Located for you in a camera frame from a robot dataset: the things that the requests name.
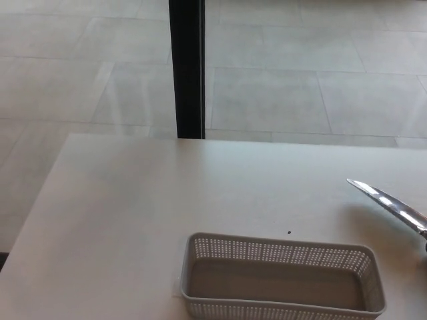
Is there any grey perforated plastic basket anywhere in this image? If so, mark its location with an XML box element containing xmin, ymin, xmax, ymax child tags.
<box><xmin>180</xmin><ymin>232</ymin><xmax>386</xmax><ymax>320</ymax></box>

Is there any black vertical window frame post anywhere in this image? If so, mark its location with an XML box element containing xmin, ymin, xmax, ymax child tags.
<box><xmin>167</xmin><ymin>0</ymin><xmax>207</xmax><ymax>139</ymax></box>

